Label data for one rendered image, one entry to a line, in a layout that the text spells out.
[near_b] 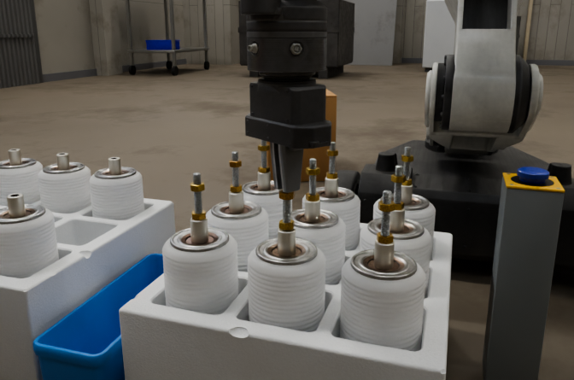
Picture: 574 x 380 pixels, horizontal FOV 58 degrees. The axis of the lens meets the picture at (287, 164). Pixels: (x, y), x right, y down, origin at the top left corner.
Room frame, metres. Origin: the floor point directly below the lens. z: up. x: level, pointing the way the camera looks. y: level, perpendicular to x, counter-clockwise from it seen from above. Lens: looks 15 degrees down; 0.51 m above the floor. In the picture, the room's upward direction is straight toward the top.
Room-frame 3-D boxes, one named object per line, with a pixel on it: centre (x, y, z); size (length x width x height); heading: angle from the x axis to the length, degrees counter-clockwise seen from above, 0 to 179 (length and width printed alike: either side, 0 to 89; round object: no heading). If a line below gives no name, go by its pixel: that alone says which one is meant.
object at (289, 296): (0.58, 0.00, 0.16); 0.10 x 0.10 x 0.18
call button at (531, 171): (0.68, -0.34, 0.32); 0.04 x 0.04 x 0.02
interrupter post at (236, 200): (0.73, 0.08, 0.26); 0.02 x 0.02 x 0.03
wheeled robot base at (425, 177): (1.30, -0.46, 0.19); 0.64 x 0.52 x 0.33; 164
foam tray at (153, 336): (0.70, -0.04, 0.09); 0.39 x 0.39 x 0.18; 72
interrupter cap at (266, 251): (0.58, 0.00, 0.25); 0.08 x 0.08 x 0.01
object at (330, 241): (0.70, -0.04, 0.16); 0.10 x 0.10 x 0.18
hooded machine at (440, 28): (6.81, -2.09, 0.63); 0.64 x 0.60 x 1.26; 75
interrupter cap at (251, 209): (0.73, 0.08, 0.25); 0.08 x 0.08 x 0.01
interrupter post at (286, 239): (0.58, 0.00, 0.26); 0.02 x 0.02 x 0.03
